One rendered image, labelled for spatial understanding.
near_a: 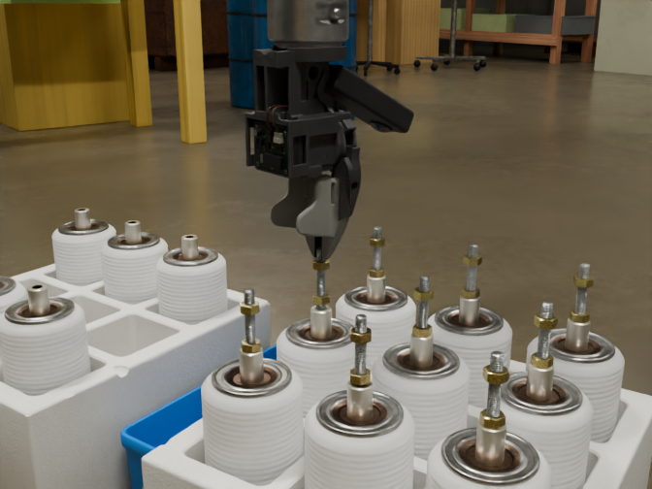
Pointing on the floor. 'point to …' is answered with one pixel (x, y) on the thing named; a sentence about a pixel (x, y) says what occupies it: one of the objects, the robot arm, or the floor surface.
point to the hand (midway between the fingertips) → (326, 244)
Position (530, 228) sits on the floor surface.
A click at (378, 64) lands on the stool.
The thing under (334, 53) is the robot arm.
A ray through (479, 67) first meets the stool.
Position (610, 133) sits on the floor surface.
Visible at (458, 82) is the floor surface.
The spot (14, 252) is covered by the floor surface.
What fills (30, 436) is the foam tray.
